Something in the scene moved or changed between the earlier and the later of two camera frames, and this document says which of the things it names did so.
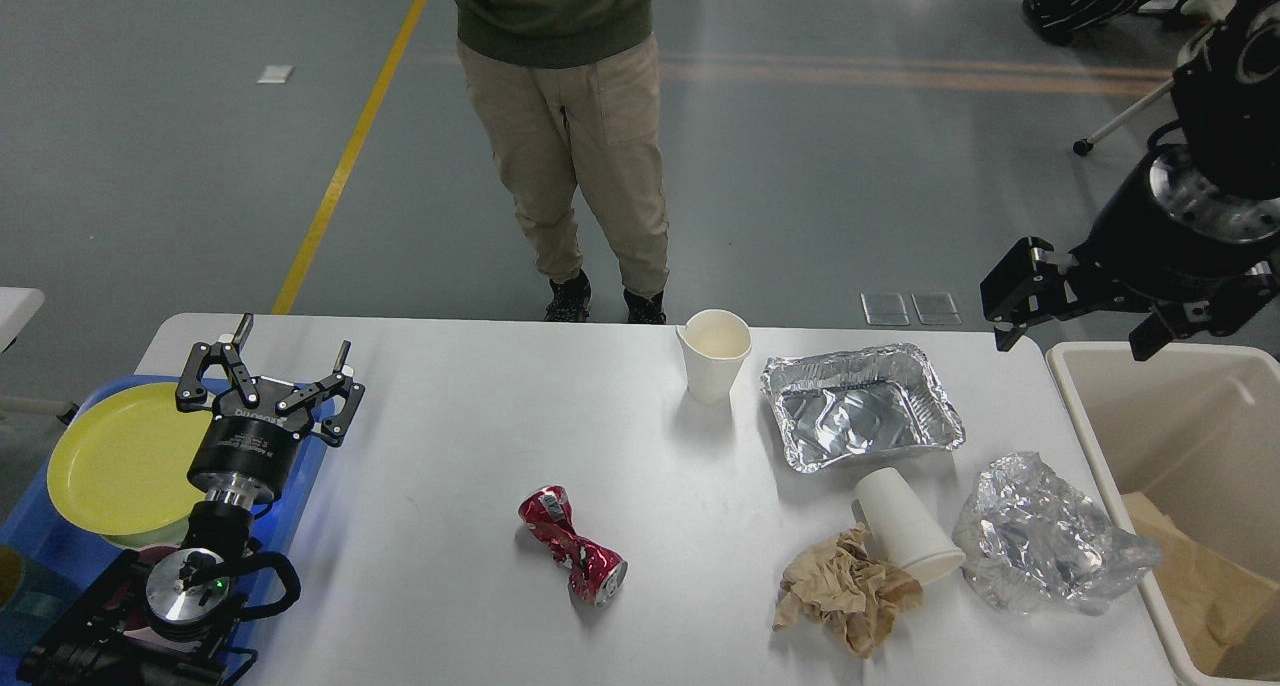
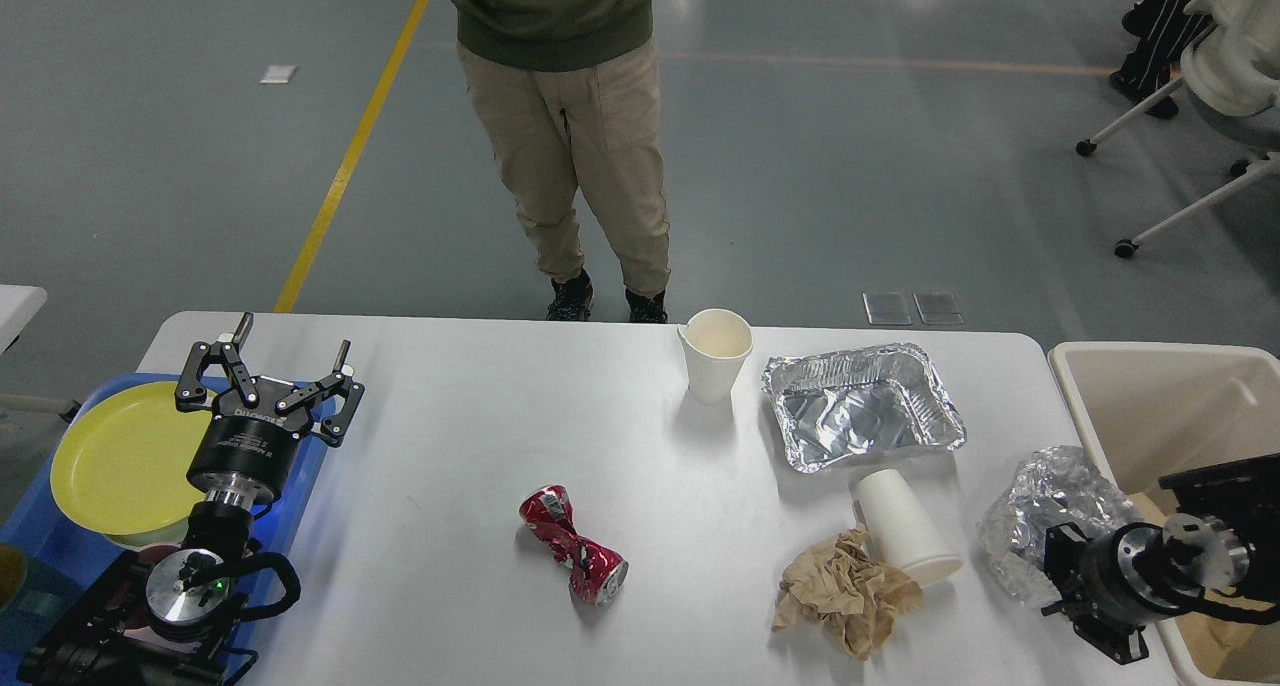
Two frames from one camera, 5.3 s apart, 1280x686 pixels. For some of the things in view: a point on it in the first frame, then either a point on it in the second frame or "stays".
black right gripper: x=1156 y=246 to x=1125 y=575
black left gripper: x=248 y=452 stays
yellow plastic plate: x=121 y=461 stays
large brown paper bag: x=1232 y=617 stays
